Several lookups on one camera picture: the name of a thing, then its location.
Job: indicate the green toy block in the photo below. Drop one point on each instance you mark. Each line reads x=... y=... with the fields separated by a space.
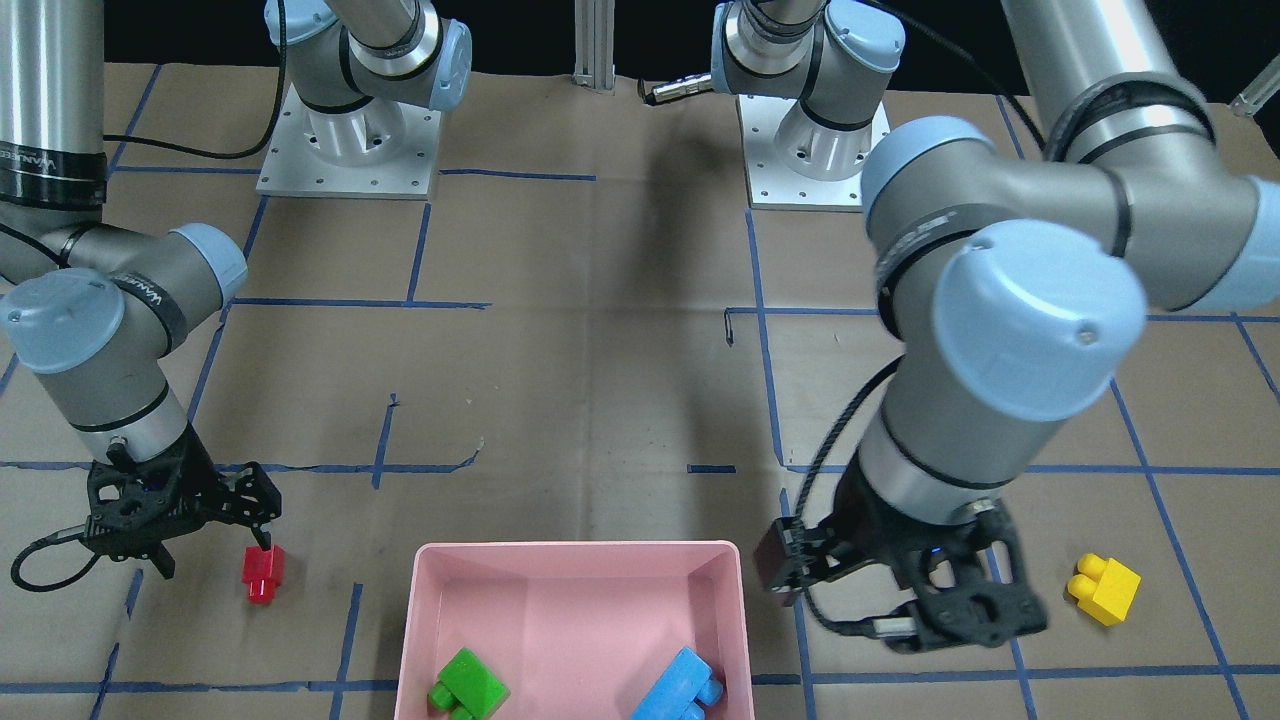
x=467 y=689

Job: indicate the aluminium frame post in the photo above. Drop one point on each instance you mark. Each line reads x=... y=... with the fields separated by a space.
x=593 y=39

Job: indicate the yellow toy block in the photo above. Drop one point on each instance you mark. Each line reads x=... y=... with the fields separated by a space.
x=1104 y=589

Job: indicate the pink plastic box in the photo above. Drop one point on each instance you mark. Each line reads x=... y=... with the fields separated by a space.
x=576 y=630

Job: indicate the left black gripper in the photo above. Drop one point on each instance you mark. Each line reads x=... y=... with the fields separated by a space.
x=866 y=523

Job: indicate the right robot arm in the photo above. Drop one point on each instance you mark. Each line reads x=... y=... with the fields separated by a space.
x=92 y=308

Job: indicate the red toy block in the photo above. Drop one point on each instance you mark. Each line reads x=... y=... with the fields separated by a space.
x=262 y=572

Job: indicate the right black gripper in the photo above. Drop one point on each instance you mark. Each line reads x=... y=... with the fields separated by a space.
x=203 y=474

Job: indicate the blue toy block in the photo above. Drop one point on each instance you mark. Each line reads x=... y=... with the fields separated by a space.
x=686 y=689

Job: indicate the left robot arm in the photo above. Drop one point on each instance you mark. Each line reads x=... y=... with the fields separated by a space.
x=1017 y=287

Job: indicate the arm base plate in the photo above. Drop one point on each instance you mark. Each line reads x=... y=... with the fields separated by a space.
x=384 y=150
x=793 y=164

